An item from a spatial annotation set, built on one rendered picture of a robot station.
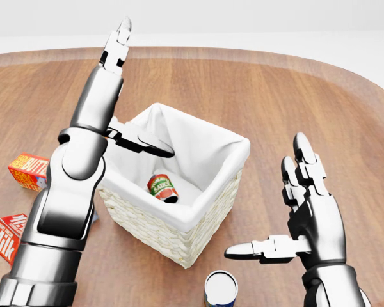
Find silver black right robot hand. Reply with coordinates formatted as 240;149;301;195
224;132;347;272

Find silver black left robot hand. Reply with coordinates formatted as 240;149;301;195
70;16;176;159

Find tomato sauce can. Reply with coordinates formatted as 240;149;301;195
147;174;180;204

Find white cloth basket liner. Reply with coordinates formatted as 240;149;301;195
101;102;252;233

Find white woven basket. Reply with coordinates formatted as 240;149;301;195
97;102;252;270

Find orange butter box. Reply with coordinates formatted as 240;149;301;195
7;152;51;193

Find blue tin with white lid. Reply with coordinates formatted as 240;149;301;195
204;270;239;307

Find orange milk carton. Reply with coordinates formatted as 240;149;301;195
0;213;29;267

